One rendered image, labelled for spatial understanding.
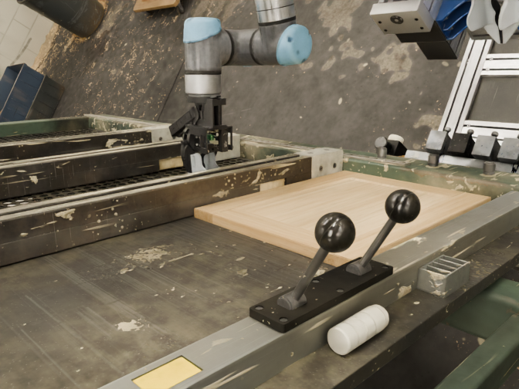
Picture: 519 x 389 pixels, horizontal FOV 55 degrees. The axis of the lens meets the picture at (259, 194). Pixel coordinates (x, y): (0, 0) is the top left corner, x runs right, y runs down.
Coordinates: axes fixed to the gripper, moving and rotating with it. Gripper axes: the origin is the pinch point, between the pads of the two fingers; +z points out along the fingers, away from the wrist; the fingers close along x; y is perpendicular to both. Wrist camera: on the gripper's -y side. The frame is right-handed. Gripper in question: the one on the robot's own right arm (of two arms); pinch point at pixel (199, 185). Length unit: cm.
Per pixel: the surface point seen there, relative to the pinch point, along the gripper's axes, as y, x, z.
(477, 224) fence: 57, 11, -2
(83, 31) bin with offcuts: -396, 167, -50
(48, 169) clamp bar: -27.8, -22.3, -2.6
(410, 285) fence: 58, -11, 1
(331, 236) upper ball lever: 61, -32, -13
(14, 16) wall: -498, 140, -66
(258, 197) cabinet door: 15.3, 3.3, 0.3
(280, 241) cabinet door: 34.9, -10.6, 0.8
